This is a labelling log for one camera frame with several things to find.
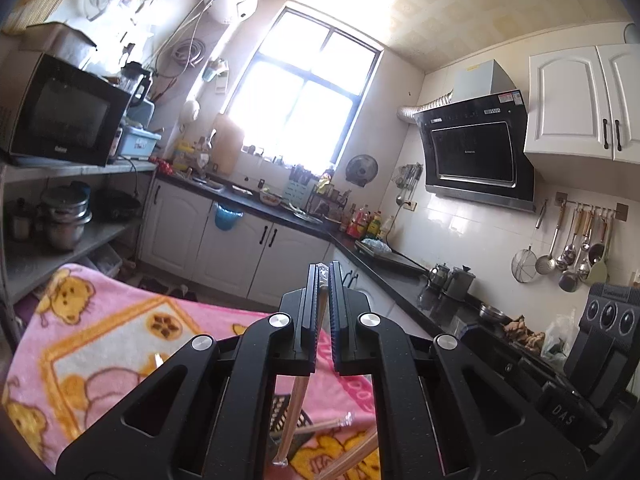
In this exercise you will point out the clear plastic bag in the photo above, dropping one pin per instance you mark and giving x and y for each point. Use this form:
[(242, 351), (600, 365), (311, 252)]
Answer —
[(560, 335)]

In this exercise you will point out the white kitchen base cabinets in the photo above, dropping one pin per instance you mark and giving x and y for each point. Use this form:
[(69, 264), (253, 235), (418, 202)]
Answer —
[(240, 255)]

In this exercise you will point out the small lidded steel pot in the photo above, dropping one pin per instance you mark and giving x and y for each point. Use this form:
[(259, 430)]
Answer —
[(19, 220)]

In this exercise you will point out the steel lidded jug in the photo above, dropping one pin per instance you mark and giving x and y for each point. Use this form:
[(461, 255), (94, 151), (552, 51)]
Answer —
[(460, 284)]

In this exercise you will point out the stacked steel pots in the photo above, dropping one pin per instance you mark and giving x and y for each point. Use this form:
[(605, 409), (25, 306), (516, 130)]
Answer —
[(65, 217)]

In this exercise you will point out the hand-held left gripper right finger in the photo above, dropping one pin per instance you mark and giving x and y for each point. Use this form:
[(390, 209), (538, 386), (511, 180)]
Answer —
[(400, 370)]

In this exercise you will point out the group of sauce bottles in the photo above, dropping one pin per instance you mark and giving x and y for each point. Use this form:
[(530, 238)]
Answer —
[(367, 222)]

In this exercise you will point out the wall socket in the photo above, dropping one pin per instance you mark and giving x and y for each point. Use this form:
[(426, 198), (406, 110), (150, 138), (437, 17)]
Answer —
[(410, 205)]

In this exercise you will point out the white wall organiser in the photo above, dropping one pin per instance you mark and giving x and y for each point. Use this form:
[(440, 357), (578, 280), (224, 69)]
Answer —
[(217, 75)]

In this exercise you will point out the steel shelf rack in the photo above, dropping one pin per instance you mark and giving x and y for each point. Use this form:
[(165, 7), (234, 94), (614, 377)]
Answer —
[(60, 255)]

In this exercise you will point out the black range hood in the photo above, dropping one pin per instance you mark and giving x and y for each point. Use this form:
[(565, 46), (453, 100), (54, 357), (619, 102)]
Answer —
[(470, 155)]

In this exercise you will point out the blue plastic crate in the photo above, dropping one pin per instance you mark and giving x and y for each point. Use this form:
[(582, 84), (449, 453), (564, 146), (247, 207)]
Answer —
[(140, 141)]

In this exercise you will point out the brown ginger roots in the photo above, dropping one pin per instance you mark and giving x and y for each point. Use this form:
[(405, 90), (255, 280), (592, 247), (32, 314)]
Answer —
[(522, 332)]

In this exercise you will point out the kitchen window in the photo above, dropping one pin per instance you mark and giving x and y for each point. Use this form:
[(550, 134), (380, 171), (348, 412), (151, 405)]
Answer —
[(300, 90)]

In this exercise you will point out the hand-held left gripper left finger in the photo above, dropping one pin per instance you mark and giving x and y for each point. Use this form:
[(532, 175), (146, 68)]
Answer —
[(250, 360)]

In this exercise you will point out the white upper cabinet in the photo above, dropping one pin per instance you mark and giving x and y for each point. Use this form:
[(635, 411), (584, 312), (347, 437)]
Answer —
[(580, 100)]

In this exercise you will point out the beige cutting board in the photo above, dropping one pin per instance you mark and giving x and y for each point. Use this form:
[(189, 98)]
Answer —
[(229, 145)]

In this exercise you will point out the bunch of chopsticks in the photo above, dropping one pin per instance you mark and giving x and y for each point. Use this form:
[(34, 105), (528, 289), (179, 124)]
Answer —
[(330, 424)]

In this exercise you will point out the green spatula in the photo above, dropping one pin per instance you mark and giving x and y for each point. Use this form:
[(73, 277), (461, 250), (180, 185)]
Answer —
[(597, 270)]

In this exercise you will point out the blue plastic bag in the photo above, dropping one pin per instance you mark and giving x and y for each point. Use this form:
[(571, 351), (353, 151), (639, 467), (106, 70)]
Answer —
[(227, 217)]

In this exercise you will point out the small grey wall fan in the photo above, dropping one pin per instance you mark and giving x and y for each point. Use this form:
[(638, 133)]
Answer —
[(361, 169)]

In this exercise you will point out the steel bowl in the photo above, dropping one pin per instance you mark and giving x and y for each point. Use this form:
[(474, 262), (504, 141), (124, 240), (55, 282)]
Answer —
[(491, 312)]

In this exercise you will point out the bamboo chopstick pair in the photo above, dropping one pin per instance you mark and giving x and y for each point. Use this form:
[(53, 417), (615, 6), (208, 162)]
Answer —
[(295, 410)]

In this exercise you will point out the silver exhaust duct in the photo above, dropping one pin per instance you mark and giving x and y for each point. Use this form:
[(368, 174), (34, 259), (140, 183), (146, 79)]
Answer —
[(422, 109)]

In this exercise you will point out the white round wall holder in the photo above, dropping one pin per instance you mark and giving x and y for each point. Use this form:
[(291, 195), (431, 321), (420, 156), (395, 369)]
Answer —
[(191, 111)]

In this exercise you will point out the black wok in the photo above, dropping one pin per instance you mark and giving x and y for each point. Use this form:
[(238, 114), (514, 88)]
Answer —
[(117, 205)]

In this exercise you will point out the black microwave oven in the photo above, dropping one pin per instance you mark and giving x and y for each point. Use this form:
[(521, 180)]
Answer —
[(70, 110)]

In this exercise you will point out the hanging kitchen tools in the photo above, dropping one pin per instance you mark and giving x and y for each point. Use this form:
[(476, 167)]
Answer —
[(407, 180)]

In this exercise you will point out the grey-green plastic cutlery holder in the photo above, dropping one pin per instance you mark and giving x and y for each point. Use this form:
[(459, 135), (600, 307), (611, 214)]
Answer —
[(279, 412)]

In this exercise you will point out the wooden hook rail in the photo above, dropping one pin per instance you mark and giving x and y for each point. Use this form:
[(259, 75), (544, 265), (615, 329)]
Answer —
[(620, 210)]

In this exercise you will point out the teal knife block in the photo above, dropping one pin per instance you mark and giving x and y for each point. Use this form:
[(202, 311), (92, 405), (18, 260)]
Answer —
[(298, 185)]

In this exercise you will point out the pink printed blanket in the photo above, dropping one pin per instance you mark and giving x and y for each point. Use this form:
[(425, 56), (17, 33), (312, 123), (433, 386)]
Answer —
[(100, 335)]

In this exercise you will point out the steel teapot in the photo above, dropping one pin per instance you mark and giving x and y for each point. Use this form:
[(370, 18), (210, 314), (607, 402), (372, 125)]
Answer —
[(439, 277)]

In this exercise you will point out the black blender jug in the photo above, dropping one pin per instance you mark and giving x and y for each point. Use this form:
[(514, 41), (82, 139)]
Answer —
[(136, 82)]

